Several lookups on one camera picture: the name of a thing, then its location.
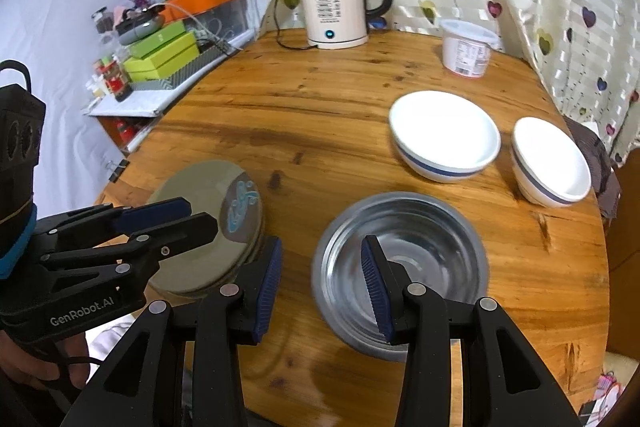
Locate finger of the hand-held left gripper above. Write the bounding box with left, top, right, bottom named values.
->
left=36, top=198, right=193, bottom=254
left=41, top=213, right=220, bottom=295

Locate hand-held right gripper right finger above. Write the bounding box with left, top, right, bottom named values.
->
left=360, top=235, right=583, bottom=427

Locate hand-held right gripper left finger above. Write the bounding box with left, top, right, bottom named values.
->
left=60, top=236, right=284, bottom=427

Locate green plate with fish print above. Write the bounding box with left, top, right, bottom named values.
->
left=147, top=161, right=263, bottom=295
left=150, top=227, right=265, bottom=299
left=220, top=202, right=266, bottom=284

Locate stainless steel bowl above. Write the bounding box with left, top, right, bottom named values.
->
left=312, top=191, right=490, bottom=363

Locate large white blue-striped bowl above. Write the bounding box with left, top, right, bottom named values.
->
left=388, top=91, right=502, bottom=184

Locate small white blue-striped bowl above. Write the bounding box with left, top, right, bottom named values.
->
left=510, top=117, right=593, bottom=208

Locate person's left hand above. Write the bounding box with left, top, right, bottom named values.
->
left=0, top=332, right=92, bottom=390

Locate black binder clip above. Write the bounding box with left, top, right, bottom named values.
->
left=106, top=158, right=131, bottom=184

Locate red item under shelf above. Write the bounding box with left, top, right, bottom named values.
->
left=111, top=117, right=139, bottom=146

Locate white shelf board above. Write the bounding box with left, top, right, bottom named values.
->
left=87, top=29, right=261, bottom=118

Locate red and white can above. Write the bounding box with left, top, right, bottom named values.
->
left=106, top=61, right=134, bottom=104

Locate zigzag patterned tray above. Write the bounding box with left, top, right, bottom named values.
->
left=129, top=44, right=229, bottom=92

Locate light green flat box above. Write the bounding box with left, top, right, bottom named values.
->
left=122, top=32, right=202, bottom=81

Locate dark green flat box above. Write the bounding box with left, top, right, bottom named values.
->
left=127, top=21, right=187, bottom=58

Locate grey handheld device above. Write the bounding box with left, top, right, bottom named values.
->
left=115, top=6, right=167, bottom=46

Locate clear storage box orange lid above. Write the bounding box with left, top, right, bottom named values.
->
left=164, top=0, right=251, bottom=38

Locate wooden wardrobe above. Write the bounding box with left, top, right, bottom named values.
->
left=599, top=157, right=640, bottom=360

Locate pink patterned item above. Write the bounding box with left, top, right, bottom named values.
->
left=591, top=369, right=624, bottom=409

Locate brown cloth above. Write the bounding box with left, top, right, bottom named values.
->
left=564, top=116, right=622, bottom=219

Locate white plastic lidded tub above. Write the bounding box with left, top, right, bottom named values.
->
left=440, top=19, right=501, bottom=78

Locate white charging cable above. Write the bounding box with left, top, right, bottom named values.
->
left=165, top=0, right=266, bottom=52

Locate black kettle power cable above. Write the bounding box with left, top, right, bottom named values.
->
left=271, top=0, right=321, bottom=54

